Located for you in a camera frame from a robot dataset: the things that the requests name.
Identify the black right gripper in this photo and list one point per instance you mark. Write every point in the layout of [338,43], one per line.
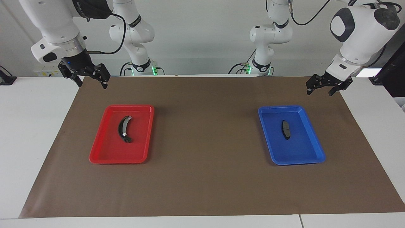
[79,65]

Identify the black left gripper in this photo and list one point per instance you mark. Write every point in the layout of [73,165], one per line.
[327,81]

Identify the small grey brake pad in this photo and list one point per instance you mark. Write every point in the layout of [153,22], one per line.
[286,129]

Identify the curved dark brake shoe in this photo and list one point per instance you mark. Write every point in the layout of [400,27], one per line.
[121,128]

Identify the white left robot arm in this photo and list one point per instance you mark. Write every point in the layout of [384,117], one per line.
[360,41]

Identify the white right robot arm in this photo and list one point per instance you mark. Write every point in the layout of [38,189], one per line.
[57,25]

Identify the blue plastic tray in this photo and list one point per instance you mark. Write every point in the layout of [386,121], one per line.
[300,148]

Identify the red plastic tray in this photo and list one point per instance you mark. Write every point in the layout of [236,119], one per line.
[107,148]

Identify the black monitor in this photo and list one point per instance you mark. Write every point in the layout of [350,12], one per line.
[392,72]

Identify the black clamp device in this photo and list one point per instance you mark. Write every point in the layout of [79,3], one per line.
[6,79]

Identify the brown paper mat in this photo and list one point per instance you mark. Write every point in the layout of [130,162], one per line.
[205,177]

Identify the white wall socket box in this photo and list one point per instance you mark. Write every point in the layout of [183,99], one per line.
[44,73]

